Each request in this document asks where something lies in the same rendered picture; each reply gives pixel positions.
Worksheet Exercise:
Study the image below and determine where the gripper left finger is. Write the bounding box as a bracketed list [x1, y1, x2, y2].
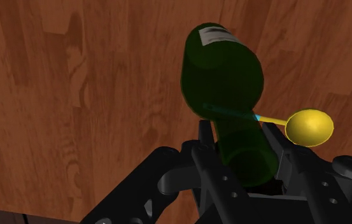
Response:
[80, 118, 250, 224]

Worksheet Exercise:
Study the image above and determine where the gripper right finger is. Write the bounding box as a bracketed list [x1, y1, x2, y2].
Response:
[261, 122, 352, 224]

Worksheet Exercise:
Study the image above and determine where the dark green glass bottle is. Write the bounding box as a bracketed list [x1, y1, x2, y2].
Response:
[180, 22, 279, 188]

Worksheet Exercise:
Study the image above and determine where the yellow spoon with blue handle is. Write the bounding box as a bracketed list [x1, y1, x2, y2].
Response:
[202, 103, 335, 148]

